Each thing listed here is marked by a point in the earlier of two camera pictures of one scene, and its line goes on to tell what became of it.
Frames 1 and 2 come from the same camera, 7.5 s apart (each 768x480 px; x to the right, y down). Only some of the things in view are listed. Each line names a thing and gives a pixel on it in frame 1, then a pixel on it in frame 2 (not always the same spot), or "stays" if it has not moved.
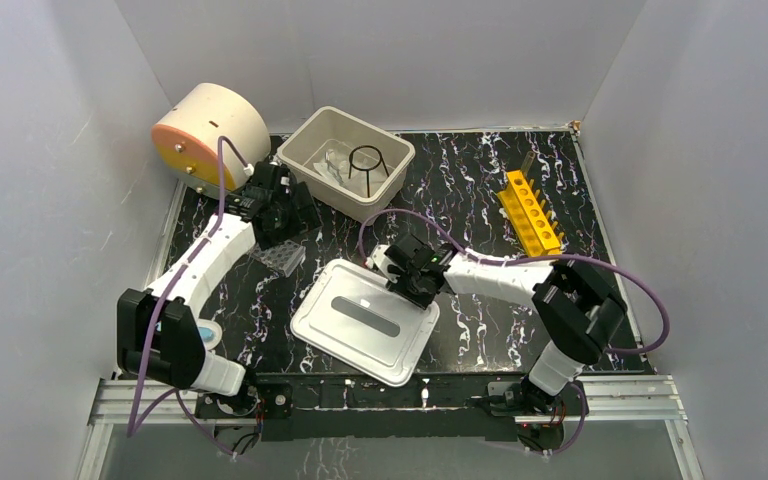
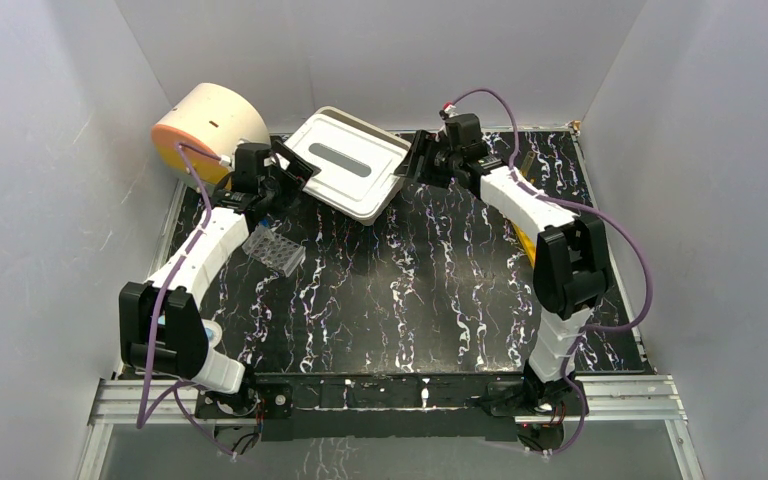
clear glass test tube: x=527 y=162 stays
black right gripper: x=397 y=287 to x=421 y=145
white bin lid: x=353 y=313 to x=357 y=159
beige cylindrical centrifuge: x=187 y=140 stays
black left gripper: x=289 y=216 to x=288 y=172
